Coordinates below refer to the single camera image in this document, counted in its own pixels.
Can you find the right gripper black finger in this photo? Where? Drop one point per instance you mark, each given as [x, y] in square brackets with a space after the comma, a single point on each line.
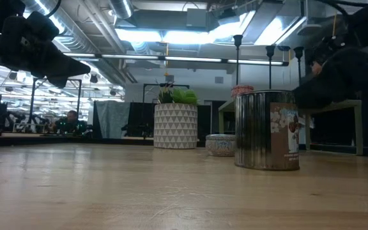
[327, 89]

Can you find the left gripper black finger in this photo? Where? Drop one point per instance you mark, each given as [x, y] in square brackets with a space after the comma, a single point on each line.
[62, 65]
[57, 82]

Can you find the metal candle can floral label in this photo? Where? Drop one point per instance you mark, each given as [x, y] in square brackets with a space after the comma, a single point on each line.
[260, 134]

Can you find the pink candle tin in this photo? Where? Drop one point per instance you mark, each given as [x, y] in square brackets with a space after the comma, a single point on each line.
[242, 90]

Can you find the tall black candlestick holder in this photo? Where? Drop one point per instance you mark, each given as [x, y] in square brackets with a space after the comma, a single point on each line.
[237, 40]

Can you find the blue candle tin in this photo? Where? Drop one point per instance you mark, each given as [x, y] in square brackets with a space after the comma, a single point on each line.
[220, 147]

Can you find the person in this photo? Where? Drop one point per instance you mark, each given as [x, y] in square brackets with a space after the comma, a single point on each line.
[70, 123]

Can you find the grey fabric cover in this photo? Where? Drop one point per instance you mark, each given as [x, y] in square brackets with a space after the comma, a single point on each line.
[110, 118]

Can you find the ceiling strip light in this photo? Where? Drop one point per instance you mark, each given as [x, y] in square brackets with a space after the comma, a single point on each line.
[133, 57]

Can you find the black partition panel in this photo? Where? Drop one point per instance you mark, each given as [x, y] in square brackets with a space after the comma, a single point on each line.
[141, 118]

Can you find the succulent in white patterned pot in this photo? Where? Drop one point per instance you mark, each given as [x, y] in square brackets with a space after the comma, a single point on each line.
[175, 127]

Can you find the bright ceiling light panel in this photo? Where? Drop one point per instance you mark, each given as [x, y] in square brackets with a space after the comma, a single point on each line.
[187, 36]

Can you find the grey ceiling box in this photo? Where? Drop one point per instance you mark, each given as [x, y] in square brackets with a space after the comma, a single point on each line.
[196, 17]

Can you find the silver ventilation duct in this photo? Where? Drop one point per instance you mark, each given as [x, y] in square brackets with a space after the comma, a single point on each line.
[75, 35]

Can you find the black rig frame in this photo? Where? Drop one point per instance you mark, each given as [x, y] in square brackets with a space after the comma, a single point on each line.
[32, 105]
[153, 85]

